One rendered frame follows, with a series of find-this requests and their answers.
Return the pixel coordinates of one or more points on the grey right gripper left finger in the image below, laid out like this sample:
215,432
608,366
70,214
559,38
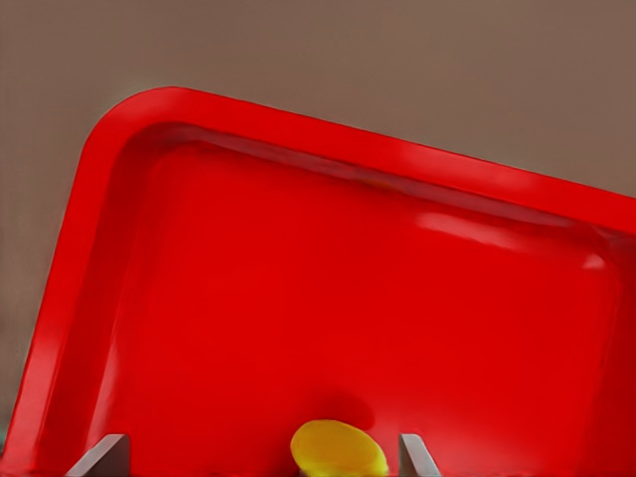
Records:
102,459

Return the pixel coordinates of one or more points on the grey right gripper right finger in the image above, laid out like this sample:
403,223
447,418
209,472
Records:
416,457

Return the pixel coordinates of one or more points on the yellow lemon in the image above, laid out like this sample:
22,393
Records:
338,449

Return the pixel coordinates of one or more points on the red plastic tray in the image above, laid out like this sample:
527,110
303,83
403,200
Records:
318,278

